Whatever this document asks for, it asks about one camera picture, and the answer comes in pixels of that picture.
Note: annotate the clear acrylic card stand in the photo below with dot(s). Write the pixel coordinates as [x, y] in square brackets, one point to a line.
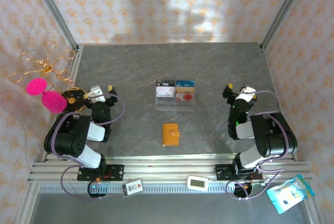
[167, 105]

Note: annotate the orange leather card holder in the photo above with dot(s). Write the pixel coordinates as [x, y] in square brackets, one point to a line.
[171, 135]

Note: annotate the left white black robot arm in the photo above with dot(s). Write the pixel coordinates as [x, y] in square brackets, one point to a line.
[65, 135]

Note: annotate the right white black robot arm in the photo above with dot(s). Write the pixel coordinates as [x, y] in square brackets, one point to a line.
[274, 135]

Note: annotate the red flower card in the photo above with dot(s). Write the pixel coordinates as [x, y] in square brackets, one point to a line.
[185, 97]

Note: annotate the gold card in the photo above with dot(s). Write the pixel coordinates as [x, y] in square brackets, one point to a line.
[185, 90]

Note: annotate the blue VIP card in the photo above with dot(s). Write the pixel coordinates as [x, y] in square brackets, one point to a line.
[185, 83]

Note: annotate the white pink card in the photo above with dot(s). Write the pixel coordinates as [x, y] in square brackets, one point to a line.
[164, 92]

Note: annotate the black VIP card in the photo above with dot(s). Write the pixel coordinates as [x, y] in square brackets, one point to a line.
[165, 83]

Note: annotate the white number label card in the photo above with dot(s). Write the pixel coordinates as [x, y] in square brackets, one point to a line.
[132, 188]

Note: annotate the black gold round plate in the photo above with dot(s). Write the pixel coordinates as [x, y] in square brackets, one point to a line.
[75, 96]

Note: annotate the pink oval sponge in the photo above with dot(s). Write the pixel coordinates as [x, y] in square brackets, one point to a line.
[53, 102]

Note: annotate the pink round sponge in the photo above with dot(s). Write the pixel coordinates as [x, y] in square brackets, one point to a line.
[36, 87]

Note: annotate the white digital timer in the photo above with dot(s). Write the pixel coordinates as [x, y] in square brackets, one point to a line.
[197, 182]

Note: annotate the blue toothbrush package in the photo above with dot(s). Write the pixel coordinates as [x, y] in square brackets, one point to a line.
[289, 194]

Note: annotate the patterned backdrop cloth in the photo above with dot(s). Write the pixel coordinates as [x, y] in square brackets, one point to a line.
[167, 4]

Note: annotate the grey metal shelf panel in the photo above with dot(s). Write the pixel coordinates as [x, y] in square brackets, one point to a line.
[156, 208]

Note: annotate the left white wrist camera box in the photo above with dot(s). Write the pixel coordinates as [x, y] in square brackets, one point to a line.
[95, 93]

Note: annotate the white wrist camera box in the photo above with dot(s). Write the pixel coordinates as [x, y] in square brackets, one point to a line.
[95, 93]
[248, 91]

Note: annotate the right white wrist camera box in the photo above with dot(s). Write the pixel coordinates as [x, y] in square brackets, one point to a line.
[248, 91]

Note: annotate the aluminium table side rail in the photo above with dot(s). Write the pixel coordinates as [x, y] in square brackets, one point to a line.
[75, 62]
[266, 59]

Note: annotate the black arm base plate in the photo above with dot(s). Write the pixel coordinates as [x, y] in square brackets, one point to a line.
[221, 171]
[117, 171]

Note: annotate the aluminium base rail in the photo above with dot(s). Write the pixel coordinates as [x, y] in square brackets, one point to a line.
[167, 167]

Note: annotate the aluminium frame post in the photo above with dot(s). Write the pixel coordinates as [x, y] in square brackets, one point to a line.
[284, 10]
[52, 10]

